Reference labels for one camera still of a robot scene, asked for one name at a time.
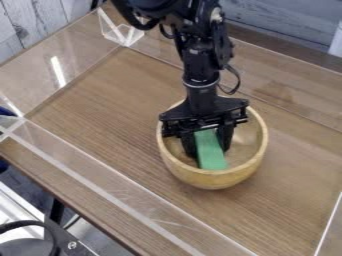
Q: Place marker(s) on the black table clamp bracket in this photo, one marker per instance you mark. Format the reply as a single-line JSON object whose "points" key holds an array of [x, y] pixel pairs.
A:
{"points": [[70, 246]]}

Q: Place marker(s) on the green rectangular block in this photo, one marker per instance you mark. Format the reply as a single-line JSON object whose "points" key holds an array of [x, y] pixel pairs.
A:
{"points": [[210, 156]]}

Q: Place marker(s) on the brown wooden bowl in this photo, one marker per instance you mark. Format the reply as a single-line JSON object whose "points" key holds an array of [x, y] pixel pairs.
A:
{"points": [[178, 166]]}

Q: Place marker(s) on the clear acrylic enclosure wall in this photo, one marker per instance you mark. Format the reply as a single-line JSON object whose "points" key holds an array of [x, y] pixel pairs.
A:
{"points": [[86, 92]]}

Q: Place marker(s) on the black table leg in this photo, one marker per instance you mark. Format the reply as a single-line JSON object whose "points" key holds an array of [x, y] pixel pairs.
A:
{"points": [[56, 211]]}

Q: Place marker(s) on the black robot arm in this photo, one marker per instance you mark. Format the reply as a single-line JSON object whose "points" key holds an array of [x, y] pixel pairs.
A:
{"points": [[194, 24]]}

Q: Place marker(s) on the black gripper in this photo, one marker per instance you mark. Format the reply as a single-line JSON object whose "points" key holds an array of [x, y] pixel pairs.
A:
{"points": [[181, 121]]}

